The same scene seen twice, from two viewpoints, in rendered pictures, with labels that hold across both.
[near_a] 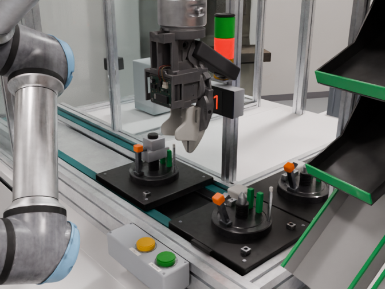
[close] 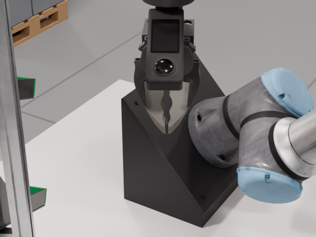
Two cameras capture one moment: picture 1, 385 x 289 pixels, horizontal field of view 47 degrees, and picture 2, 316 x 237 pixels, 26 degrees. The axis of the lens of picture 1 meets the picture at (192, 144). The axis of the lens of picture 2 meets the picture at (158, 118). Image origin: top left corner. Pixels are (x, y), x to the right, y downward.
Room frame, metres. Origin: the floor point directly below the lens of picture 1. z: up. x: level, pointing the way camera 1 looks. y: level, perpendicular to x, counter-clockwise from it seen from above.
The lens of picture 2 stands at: (1.31, -0.60, 1.73)
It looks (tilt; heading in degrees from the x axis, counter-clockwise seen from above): 30 degrees down; 135
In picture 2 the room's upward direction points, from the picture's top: straight up
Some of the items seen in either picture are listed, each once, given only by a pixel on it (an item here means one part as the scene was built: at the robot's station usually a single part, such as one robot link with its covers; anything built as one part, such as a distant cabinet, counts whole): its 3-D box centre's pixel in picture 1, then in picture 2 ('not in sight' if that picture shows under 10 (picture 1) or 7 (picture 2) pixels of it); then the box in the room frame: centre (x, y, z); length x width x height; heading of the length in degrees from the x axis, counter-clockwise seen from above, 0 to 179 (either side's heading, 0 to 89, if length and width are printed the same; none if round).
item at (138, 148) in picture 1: (140, 157); not in sight; (1.12, 0.14, 1.04); 0.04 x 0.02 x 0.08; 132
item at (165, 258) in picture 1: (165, 260); not in sight; (0.76, 0.05, 0.96); 0.04 x 0.04 x 0.02
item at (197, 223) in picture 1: (242, 207); not in sight; (0.89, -0.11, 1.01); 0.24 x 0.24 x 0.13; 42
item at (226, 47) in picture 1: (224, 47); not in sight; (1.11, -0.08, 1.34); 0.05 x 0.05 x 0.05
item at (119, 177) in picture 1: (154, 178); not in sight; (1.15, 0.11, 0.96); 0.24 x 0.24 x 0.02; 42
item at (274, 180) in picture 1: (305, 176); not in sight; (1.05, -0.30, 1.01); 0.24 x 0.24 x 0.13; 42
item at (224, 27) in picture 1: (224, 27); not in sight; (1.11, -0.08, 1.39); 0.05 x 0.05 x 0.05
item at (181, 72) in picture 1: (179, 67); (168, 29); (0.70, 0.02, 1.37); 0.09 x 0.08 x 0.12; 132
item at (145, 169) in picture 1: (153, 172); not in sight; (1.15, 0.11, 0.98); 0.14 x 0.14 x 0.02
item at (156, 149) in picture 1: (156, 145); not in sight; (1.15, 0.10, 1.06); 0.08 x 0.04 x 0.07; 129
